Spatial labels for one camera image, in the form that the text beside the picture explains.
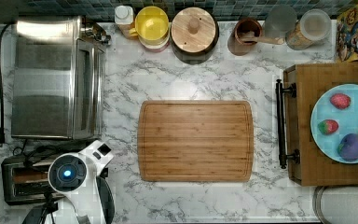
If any dark canister with wooden lid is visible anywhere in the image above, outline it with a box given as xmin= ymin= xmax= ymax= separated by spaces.
xmin=170 ymin=7 xmax=219 ymax=64

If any pink bowl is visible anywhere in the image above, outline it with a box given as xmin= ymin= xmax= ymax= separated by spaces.
xmin=140 ymin=37 xmax=170 ymax=52

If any yellow mug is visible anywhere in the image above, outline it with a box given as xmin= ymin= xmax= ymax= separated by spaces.
xmin=129 ymin=7 xmax=169 ymax=46

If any wooden utensil cup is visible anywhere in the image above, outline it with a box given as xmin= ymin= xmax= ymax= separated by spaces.
xmin=227 ymin=18 xmax=262 ymax=56

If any silver two-slot toaster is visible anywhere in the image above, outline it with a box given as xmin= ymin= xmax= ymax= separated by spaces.
xmin=1 ymin=153 xmax=113 ymax=206

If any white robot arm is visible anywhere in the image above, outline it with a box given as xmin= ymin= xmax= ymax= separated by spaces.
xmin=21 ymin=140 xmax=115 ymax=224

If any brown toast slice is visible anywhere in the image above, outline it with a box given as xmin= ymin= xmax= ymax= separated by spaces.
xmin=13 ymin=169 xmax=48 ymax=184

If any wooden spoon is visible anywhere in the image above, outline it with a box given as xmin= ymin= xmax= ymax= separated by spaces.
xmin=240 ymin=36 xmax=284 ymax=45

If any green red toy strawberry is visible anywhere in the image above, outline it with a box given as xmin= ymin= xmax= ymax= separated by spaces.
xmin=317 ymin=119 xmax=339 ymax=135

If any black power cable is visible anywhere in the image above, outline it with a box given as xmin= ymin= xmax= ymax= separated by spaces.
xmin=0 ymin=22 xmax=17 ymax=149

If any white cap bottle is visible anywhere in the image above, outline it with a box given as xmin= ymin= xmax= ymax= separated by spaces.
xmin=115 ymin=6 xmax=136 ymax=39

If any clear cereal jar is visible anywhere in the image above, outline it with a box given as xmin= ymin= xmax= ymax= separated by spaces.
xmin=285 ymin=9 xmax=331 ymax=50

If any bamboo cutting board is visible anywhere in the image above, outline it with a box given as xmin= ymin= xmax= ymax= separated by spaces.
xmin=138 ymin=101 xmax=254 ymax=182

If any wooden drawer box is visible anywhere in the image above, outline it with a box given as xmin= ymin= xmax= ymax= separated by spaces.
xmin=276 ymin=63 xmax=358 ymax=186

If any stainless steel toaster oven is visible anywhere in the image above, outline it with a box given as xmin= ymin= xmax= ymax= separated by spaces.
xmin=11 ymin=16 xmax=110 ymax=140

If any purple toy plum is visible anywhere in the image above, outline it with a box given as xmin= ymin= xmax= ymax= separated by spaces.
xmin=337 ymin=133 xmax=358 ymax=161

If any frosted glass cup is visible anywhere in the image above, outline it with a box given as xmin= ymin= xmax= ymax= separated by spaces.
xmin=264 ymin=5 xmax=297 ymax=38

